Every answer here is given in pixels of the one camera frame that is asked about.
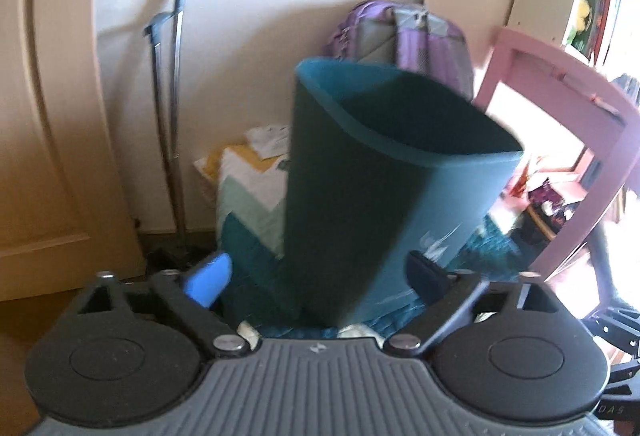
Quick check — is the cream wooden door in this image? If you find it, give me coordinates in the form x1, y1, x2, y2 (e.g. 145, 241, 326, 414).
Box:
1, 0, 143, 301

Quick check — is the pink wooden chair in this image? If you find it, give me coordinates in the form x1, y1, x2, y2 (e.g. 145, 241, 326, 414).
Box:
474, 27, 639, 278

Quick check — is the purple grey backpack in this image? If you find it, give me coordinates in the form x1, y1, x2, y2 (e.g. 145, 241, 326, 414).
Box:
323, 0, 474, 100

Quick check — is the white crumpled paper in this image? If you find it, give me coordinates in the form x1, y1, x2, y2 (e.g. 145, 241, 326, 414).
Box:
245, 124, 290, 160

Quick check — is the teal plastic trash bin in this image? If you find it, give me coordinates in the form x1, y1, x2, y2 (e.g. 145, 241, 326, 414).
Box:
284, 58, 523, 327

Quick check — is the chevron patterned quilt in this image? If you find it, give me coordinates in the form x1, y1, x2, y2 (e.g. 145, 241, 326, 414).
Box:
193, 143, 522, 341

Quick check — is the purple toy under chair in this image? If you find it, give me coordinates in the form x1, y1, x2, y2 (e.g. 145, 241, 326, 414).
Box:
527, 178, 579, 231

